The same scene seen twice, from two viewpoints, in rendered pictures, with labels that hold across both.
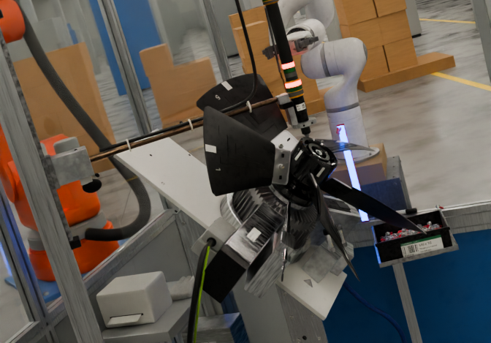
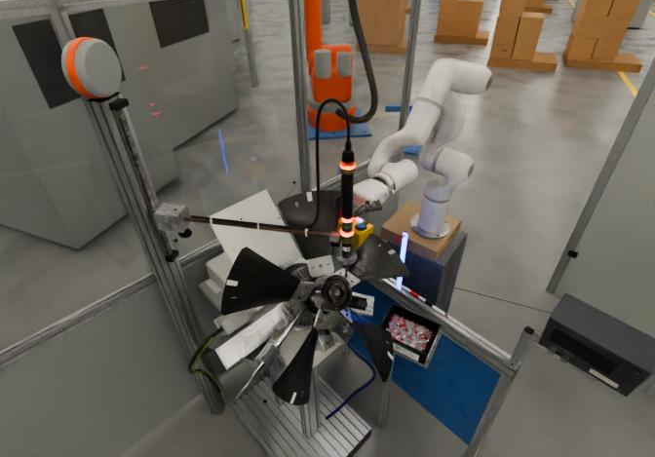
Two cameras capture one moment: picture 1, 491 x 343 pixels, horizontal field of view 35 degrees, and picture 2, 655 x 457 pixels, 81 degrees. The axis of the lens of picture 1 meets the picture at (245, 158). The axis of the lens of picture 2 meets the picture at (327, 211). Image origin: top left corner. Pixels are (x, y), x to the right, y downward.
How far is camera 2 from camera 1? 1.41 m
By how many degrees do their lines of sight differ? 33
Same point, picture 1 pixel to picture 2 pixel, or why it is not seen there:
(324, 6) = (450, 129)
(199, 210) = not seen: hidden behind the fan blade
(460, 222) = (452, 335)
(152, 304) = not seen: hidden behind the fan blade
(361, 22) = (593, 16)
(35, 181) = (141, 221)
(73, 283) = (165, 278)
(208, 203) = not seen: hidden behind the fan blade
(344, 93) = (439, 192)
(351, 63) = (452, 176)
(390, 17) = (616, 19)
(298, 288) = (290, 354)
